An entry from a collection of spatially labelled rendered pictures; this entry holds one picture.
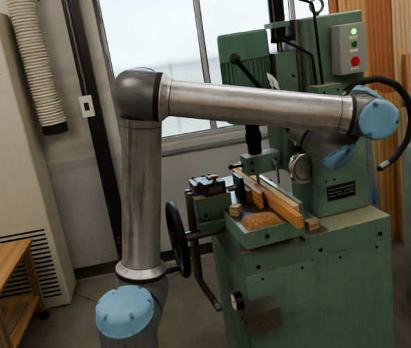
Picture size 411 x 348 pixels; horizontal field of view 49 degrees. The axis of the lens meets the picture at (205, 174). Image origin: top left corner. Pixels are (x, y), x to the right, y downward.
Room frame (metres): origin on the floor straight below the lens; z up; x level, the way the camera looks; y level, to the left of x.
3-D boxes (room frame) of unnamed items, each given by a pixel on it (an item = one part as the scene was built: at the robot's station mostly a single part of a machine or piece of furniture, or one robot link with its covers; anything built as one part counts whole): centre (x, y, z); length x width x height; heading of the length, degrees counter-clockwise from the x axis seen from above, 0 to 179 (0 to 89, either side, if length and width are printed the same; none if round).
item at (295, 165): (1.51, -0.35, 1.02); 0.12 x 0.03 x 0.12; 103
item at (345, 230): (1.63, -0.31, 0.76); 0.57 x 0.45 x 0.09; 103
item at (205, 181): (1.58, 0.00, 0.99); 0.13 x 0.11 x 0.06; 13
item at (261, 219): (1.36, -0.16, 0.91); 0.12 x 0.09 x 0.03; 103
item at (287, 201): (1.63, -0.21, 0.93); 0.60 x 0.02 x 0.05; 13
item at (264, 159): (1.60, -0.21, 1.03); 0.14 x 0.07 x 0.09; 103
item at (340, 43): (1.53, -0.54, 1.40); 0.10 x 0.06 x 0.16; 103
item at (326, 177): (1.49, -0.41, 1.02); 0.09 x 0.07 x 0.12; 13
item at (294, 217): (1.58, -0.20, 0.92); 0.62 x 0.02 x 0.04; 13
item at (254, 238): (1.60, -0.08, 0.87); 0.61 x 0.30 x 0.06; 13
